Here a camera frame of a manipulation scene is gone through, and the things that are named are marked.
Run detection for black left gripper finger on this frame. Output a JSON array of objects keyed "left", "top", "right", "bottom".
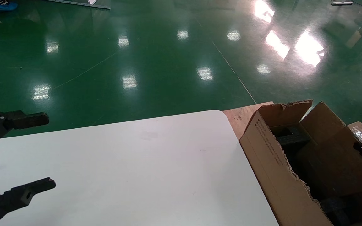
[
  {"left": 0, "top": 110, "right": 50, "bottom": 153},
  {"left": 0, "top": 178, "right": 57, "bottom": 226}
]

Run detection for big brown cardboard box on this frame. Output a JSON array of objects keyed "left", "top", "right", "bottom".
[{"left": 239, "top": 100, "right": 362, "bottom": 226}]

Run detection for blue shoe cover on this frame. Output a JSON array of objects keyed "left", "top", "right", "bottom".
[{"left": 0, "top": 0, "right": 18, "bottom": 12}]

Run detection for plywood board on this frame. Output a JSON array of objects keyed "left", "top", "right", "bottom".
[{"left": 222, "top": 101, "right": 274, "bottom": 140}]

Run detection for grey metal floor rail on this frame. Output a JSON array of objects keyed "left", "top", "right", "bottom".
[{"left": 44, "top": 0, "right": 110, "bottom": 10}]

